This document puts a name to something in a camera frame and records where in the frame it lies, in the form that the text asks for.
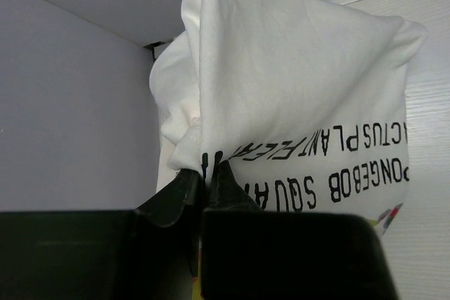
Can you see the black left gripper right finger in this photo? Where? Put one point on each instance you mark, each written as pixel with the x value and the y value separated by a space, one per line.
pixel 249 253

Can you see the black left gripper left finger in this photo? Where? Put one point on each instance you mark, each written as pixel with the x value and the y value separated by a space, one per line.
pixel 145 253

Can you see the white cartoon print t-shirt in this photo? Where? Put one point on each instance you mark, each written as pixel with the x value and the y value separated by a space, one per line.
pixel 290 89

